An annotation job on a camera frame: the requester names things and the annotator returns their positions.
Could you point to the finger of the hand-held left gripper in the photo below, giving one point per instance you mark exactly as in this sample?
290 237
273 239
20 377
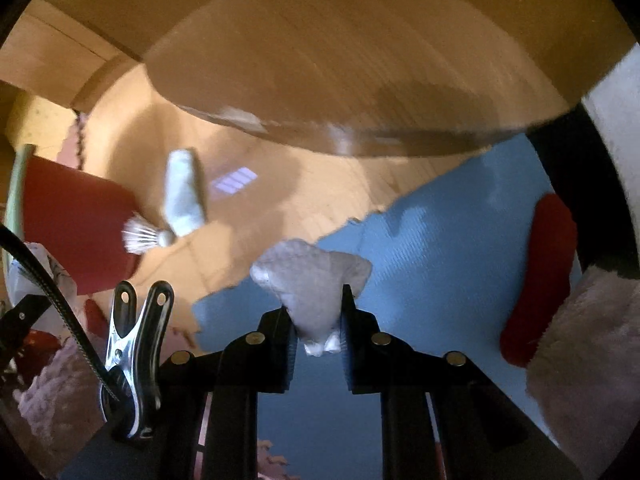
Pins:
22 320

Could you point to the pink foam mat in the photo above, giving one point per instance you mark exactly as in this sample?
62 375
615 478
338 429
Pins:
70 150

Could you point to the blue foam mat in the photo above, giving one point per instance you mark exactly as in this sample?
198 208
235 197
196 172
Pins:
425 260

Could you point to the white tissue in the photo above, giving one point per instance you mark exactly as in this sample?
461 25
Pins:
310 280

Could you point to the metal spring clip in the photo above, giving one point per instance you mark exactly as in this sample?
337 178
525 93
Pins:
120 355

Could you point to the yellow grid mat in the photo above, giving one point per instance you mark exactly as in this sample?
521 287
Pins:
30 120

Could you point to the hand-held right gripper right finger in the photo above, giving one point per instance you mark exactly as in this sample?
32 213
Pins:
347 340

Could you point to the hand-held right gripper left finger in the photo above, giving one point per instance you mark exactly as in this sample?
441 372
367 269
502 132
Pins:
289 355

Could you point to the round wooden table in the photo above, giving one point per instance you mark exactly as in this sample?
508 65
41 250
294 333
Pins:
350 50

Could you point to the red bin with green rim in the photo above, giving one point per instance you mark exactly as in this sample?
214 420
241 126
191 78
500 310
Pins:
75 210

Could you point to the white shuttlecock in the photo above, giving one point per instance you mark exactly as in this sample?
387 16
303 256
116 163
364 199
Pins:
145 235

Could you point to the red slipper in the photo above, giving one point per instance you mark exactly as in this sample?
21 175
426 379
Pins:
540 280

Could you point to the pink white plastic package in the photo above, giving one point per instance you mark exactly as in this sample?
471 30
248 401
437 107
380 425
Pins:
35 270

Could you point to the black metal bar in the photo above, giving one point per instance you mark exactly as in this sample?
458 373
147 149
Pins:
592 185

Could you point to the white fluffy fabric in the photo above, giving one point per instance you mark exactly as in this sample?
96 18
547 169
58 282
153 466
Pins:
585 350

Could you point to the white sock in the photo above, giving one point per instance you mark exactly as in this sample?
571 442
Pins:
185 190

